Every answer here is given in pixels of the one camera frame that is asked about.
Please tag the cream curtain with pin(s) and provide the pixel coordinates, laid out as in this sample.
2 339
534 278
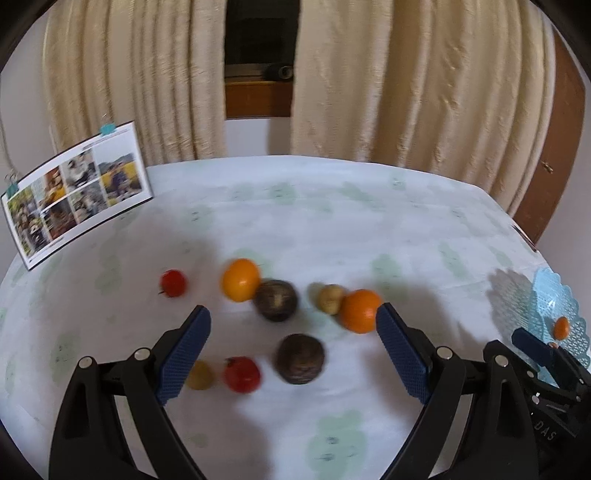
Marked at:
415 92
138 78

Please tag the light blue lattice basket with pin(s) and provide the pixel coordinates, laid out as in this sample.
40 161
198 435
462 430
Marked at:
556 300

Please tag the yellowish orange fruit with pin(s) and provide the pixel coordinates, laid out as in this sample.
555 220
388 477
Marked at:
240 279

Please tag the wooden window frame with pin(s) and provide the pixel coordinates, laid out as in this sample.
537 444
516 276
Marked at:
258 99

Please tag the large red tomato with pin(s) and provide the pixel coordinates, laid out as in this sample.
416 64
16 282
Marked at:
241 374

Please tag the small tan fruit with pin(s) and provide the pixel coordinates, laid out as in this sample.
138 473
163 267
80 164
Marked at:
330 298

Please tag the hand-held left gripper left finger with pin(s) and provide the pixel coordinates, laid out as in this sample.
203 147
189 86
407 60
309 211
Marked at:
184 350

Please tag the small yellow fruit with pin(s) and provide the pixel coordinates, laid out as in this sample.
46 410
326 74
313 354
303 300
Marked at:
202 374

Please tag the brown wooden door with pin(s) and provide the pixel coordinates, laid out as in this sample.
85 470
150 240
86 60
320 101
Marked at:
556 152

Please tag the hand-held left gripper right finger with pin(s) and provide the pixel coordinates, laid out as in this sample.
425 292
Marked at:
401 350

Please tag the small red tomato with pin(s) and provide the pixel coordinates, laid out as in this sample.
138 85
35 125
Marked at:
173 283

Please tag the deep orange fruit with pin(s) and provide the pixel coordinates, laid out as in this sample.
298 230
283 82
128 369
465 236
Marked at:
360 311

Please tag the teal binder clip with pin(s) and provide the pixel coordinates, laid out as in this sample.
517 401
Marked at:
10 185
108 128

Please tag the dark brown avocado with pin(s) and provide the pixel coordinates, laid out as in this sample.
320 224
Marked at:
276 300
300 359

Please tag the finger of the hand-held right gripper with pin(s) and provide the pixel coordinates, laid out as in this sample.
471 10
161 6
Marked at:
531 344

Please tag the small mandarin orange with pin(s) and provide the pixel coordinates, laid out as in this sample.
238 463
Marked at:
562 327

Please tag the photo collage card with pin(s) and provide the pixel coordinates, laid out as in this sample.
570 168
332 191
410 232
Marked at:
74 194

